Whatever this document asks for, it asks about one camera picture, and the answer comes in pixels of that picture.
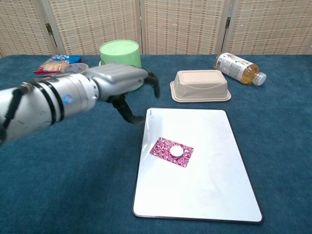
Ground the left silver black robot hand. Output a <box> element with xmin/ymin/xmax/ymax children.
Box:
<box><xmin>86</xmin><ymin>63</ymin><xmax>161</xmax><ymax>125</ymax></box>

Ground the pink patterned packet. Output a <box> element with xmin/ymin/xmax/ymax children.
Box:
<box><xmin>149</xmin><ymin>136</ymin><xmax>195</xmax><ymax>169</ymax></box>

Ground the white rectangular board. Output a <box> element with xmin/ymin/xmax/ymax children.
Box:
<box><xmin>132</xmin><ymin>108</ymin><xmax>264</xmax><ymax>224</ymax></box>

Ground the light green plastic bucket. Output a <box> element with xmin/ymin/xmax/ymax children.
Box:
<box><xmin>98</xmin><ymin>39</ymin><xmax>142</xmax><ymax>92</ymax></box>

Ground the blue snack bag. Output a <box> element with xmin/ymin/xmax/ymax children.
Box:
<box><xmin>33</xmin><ymin>54</ymin><xmax>83</xmax><ymax>75</ymax></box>

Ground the beige food container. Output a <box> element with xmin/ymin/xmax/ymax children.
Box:
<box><xmin>170</xmin><ymin>70</ymin><xmax>232</xmax><ymax>103</ymax></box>

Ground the woven folding screen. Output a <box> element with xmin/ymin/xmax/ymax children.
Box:
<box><xmin>0</xmin><ymin>0</ymin><xmax>312</xmax><ymax>59</ymax></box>

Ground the blue felt tablecloth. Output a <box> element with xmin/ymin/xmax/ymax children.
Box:
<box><xmin>0</xmin><ymin>54</ymin><xmax>312</xmax><ymax>234</ymax></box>

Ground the tea bottle with label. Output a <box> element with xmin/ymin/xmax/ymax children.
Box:
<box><xmin>214</xmin><ymin>52</ymin><xmax>267</xmax><ymax>86</ymax></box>

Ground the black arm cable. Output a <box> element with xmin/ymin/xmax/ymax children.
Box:
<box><xmin>0</xmin><ymin>82</ymin><xmax>32</xmax><ymax>143</ymax></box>

